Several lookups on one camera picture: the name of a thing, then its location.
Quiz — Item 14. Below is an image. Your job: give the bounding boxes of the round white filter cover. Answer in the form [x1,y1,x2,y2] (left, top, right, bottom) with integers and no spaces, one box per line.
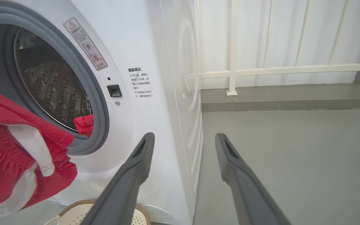
[141,205,173,224]

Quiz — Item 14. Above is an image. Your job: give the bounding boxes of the white basket handle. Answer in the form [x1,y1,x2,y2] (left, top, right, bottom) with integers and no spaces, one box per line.
[44,215,62,225]

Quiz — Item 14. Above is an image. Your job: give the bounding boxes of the stainless steel washer drum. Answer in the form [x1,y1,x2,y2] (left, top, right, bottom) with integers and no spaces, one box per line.
[14,27,93,135]

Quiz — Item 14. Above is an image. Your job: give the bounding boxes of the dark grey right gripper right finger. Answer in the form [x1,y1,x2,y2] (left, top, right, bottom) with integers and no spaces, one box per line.
[215,132,292,225]

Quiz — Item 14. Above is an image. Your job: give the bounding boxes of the white front-load washing machine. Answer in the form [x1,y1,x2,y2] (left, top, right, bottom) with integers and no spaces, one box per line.
[0,0,204,225]

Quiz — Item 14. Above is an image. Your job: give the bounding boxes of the black door latch socket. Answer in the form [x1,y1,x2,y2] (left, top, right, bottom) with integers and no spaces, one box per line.
[107,84,123,98]

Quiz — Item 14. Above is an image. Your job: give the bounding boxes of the cream metal railing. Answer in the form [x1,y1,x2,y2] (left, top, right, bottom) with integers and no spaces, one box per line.
[185,0,360,96]

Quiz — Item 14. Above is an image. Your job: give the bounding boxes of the red white garment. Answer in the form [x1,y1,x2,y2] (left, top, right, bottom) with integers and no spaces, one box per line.
[74,114,94,138]

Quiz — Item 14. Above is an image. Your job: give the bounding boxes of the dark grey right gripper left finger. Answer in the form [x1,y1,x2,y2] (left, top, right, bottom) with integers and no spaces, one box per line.
[80,132,155,225]

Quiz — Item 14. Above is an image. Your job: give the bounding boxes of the grey rubber door gasket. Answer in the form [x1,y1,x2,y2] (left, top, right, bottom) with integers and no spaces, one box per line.
[0,2,110,156]

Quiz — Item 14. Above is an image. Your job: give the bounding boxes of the grey warning sticker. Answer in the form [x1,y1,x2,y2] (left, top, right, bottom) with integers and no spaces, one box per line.
[63,17,108,71]

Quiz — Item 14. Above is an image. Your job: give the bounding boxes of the cream perforated laundry basket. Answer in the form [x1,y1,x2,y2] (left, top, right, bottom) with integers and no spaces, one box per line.
[44,199,152,225]

